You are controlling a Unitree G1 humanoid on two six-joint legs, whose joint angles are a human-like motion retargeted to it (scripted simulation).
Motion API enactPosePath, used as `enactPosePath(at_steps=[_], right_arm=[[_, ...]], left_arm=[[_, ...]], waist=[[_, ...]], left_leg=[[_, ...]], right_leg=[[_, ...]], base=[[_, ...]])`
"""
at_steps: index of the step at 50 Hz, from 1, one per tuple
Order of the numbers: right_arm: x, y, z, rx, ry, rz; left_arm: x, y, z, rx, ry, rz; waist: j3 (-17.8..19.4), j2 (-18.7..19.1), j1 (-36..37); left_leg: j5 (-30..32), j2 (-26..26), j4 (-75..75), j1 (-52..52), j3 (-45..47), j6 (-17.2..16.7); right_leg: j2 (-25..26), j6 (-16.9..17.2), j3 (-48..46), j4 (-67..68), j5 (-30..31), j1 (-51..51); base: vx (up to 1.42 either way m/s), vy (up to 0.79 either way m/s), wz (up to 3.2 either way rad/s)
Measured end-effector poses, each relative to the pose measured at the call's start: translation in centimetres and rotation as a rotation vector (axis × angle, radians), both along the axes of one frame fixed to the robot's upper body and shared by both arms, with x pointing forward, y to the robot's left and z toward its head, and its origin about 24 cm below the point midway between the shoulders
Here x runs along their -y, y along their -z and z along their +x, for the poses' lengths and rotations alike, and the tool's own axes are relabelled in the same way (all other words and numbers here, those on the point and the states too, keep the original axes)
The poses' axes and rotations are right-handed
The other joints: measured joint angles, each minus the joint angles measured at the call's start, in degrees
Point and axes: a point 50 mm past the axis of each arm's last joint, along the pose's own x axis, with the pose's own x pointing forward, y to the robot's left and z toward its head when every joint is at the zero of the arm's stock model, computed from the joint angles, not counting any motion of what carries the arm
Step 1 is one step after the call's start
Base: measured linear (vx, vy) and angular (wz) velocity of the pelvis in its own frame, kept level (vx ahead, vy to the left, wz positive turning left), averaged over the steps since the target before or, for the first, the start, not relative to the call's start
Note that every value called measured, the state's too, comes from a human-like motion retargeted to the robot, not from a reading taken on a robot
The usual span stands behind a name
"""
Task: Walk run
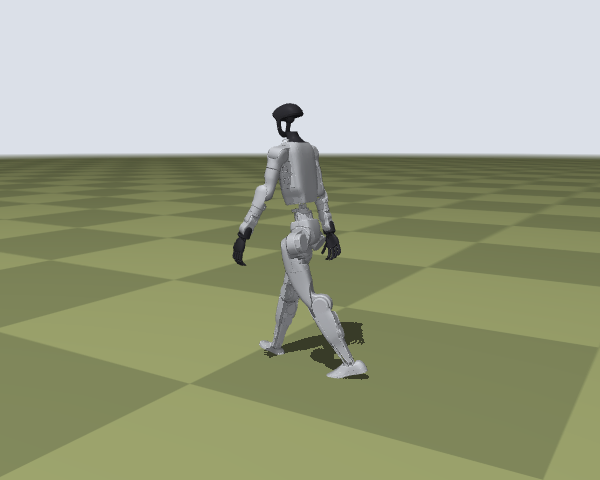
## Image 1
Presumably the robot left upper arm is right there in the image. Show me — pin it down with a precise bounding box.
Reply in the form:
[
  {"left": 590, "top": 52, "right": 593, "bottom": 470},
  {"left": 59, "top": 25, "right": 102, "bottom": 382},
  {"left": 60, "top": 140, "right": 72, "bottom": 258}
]
[{"left": 255, "top": 146, "right": 290, "bottom": 201}]

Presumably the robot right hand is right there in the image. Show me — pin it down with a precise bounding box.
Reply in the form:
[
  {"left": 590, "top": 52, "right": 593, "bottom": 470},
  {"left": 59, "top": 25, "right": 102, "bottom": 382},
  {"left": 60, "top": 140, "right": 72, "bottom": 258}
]
[{"left": 321, "top": 221, "right": 341, "bottom": 260}]

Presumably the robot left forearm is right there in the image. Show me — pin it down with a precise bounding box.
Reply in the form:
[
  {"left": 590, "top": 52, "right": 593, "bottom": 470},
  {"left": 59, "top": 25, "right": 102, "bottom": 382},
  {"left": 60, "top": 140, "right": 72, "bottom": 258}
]
[{"left": 239, "top": 186, "right": 267, "bottom": 235}]

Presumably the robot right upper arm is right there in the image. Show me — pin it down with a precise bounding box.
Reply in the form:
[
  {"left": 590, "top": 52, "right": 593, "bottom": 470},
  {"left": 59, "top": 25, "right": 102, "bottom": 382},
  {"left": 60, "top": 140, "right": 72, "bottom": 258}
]
[{"left": 311, "top": 145, "right": 325, "bottom": 197}]

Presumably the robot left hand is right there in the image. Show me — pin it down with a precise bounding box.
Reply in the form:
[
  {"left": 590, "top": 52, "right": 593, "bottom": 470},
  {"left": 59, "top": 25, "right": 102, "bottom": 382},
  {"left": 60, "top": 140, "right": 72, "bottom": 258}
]
[{"left": 233, "top": 227, "right": 252, "bottom": 266}]

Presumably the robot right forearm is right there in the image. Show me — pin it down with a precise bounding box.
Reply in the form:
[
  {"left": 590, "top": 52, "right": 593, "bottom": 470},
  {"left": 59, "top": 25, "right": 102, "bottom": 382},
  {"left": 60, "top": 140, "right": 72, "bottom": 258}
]
[{"left": 315, "top": 190, "right": 335, "bottom": 232}]

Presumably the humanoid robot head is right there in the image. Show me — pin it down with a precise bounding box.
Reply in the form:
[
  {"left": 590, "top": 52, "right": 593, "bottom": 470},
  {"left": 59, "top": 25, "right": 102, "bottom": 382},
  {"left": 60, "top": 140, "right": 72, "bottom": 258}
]
[{"left": 272, "top": 103, "right": 306, "bottom": 143}]

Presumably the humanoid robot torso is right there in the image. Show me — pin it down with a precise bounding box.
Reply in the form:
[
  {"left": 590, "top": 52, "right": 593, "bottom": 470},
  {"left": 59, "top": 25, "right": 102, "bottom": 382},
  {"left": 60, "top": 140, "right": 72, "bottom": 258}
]
[{"left": 278, "top": 139, "right": 321, "bottom": 246}]

